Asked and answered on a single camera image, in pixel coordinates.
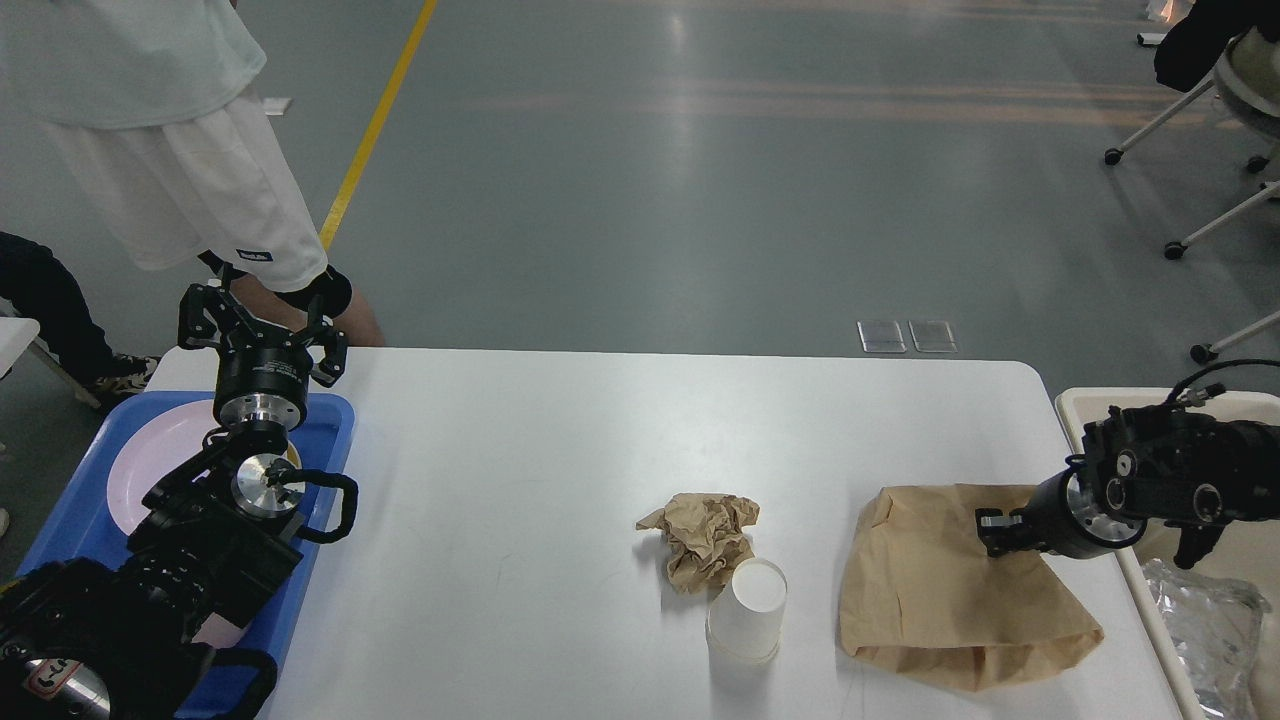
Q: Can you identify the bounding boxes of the beige plastic bin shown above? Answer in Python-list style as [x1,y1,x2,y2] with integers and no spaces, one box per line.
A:
[1055,387,1279,719]

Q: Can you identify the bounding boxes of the person in white shorts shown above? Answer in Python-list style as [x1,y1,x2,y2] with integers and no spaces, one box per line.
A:
[3,1,385,347]

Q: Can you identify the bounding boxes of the pink mug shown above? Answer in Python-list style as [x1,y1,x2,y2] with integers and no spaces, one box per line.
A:
[191,612,253,650]

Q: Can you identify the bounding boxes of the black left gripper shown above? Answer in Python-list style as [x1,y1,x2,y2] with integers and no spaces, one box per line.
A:
[177,270,349,429]

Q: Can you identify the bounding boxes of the brown paper ball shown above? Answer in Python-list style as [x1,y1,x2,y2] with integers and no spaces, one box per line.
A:
[635,493,762,594]

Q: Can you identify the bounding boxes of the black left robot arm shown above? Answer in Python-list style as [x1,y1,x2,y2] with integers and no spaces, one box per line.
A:
[3,283,358,719]

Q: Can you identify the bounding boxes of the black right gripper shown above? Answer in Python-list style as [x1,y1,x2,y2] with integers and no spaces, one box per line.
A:
[975,468,1148,560]

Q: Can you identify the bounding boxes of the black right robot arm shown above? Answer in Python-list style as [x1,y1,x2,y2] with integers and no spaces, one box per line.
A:
[974,377,1279,570]

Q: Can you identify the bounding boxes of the blue plastic tray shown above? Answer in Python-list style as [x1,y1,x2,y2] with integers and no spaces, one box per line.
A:
[15,392,356,719]

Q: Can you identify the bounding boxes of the brown paper bag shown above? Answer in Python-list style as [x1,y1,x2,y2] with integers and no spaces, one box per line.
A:
[838,484,1105,693]

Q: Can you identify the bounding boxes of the metal floor plates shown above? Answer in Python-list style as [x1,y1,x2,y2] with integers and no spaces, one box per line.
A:
[856,320,960,354]

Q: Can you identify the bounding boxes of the yellow plate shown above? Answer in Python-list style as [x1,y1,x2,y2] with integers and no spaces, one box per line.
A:
[284,443,302,469]

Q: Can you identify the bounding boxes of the white paper cup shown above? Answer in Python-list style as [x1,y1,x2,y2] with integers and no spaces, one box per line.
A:
[705,557,788,664]

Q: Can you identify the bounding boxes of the small white side table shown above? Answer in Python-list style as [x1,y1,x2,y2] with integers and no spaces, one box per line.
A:
[1,314,101,410]

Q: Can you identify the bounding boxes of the aluminium foil tray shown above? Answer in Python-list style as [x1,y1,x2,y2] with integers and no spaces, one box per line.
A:
[1140,559,1272,719]

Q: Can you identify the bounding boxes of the person in dark trousers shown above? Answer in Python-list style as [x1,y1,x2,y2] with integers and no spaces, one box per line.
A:
[1,232,160,411]

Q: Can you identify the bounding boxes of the pink plate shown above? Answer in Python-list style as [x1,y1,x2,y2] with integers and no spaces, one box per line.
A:
[106,393,216,536]

